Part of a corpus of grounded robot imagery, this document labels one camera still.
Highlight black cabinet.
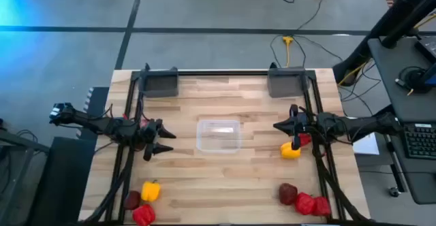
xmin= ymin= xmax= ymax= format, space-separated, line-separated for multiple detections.
xmin=27 ymin=136 xmax=98 ymax=226

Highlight black tall tower stand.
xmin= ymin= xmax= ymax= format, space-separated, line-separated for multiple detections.
xmin=332 ymin=0 xmax=436 ymax=84

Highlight black keyboard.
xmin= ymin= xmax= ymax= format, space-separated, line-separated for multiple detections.
xmin=401 ymin=123 xmax=436 ymax=161

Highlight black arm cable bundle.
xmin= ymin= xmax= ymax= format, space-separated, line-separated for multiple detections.
xmin=311 ymin=137 xmax=375 ymax=224
xmin=83 ymin=144 xmax=136 ymax=224

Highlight black laptop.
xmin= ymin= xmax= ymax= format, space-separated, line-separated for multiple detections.
xmin=414 ymin=35 xmax=436 ymax=65

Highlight yellow extension cord splitter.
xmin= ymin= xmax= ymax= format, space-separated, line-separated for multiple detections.
xmin=281 ymin=35 xmax=294 ymax=68

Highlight red bell pepper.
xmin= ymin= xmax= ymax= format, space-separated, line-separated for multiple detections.
xmin=131 ymin=204 xmax=157 ymax=226
xmin=298 ymin=133 xmax=313 ymax=148
xmin=294 ymin=191 xmax=316 ymax=216
xmin=312 ymin=195 xmax=332 ymax=217

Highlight dark grey desk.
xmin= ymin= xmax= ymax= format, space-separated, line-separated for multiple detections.
xmin=367 ymin=37 xmax=436 ymax=206

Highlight grey desk leg bar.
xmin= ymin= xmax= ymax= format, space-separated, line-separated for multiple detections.
xmin=383 ymin=133 xmax=408 ymax=193

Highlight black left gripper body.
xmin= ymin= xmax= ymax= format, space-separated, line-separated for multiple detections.
xmin=138 ymin=118 xmax=164 ymax=162

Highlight clear plastic container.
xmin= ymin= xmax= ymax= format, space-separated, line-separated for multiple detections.
xmin=196 ymin=119 xmax=243 ymax=153

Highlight white paper sheet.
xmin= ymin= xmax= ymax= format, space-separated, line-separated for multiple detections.
xmin=352 ymin=132 xmax=381 ymax=156

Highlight black side table frame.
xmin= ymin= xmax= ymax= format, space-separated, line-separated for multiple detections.
xmin=0 ymin=116 xmax=52 ymax=226

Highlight yellow bell pepper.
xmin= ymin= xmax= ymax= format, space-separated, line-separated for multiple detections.
xmin=140 ymin=180 xmax=161 ymax=202
xmin=280 ymin=141 xmax=302 ymax=160

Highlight black power cord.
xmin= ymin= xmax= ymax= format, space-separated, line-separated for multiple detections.
xmin=292 ymin=34 xmax=344 ymax=63

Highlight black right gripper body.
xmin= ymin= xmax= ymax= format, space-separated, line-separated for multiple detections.
xmin=288 ymin=103 xmax=320 ymax=151

